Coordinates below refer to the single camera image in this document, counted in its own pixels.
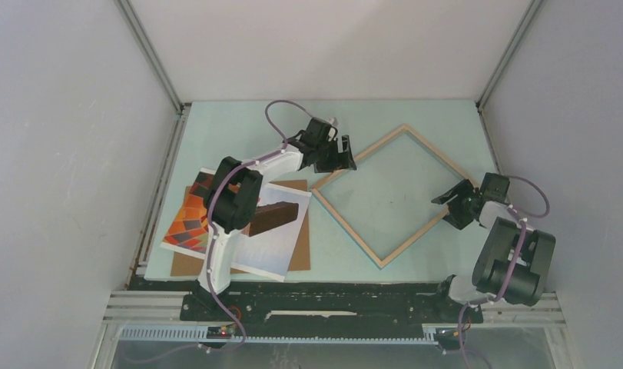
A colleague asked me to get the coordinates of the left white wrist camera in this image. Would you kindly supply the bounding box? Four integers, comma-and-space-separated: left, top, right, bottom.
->
327, 118, 338, 131

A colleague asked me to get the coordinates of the dark brown wooden block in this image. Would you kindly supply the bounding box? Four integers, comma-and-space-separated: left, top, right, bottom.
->
243, 201, 299, 237

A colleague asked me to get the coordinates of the left corner aluminium post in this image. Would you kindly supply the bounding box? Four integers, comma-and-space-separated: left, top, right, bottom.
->
113, 0, 185, 114

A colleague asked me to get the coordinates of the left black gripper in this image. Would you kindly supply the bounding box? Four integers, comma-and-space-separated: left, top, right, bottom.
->
315, 136, 357, 175

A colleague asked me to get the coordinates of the corner aluminium post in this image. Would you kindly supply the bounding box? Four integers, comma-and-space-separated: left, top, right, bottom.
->
476, 0, 546, 113
113, 0, 185, 114

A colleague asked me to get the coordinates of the right corner aluminium post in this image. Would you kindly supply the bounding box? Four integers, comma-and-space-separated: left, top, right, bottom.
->
476, 0, 546, 113

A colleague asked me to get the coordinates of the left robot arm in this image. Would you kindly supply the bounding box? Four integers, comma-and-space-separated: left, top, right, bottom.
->
198, 118, 356, 321

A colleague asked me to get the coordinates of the aluminium mounting profile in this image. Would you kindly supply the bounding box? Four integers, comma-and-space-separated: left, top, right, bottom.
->
88, 291, 566, 368

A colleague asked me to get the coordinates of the brown backing board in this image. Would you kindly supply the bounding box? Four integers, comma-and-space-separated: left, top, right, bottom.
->
169, 178, 312, 278

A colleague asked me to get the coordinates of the wooden picture frame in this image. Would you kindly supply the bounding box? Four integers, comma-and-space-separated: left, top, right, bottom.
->
310, 124, 479, 268

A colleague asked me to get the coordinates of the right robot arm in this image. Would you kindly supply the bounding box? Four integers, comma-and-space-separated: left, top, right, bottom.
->
432, 173, 556, 321

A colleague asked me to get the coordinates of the colourful balloon photo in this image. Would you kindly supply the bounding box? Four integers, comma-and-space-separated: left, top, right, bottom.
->
159, 168, 313, 283

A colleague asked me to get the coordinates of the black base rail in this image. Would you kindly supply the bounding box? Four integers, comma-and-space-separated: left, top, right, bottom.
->
180, 281, 483, 340

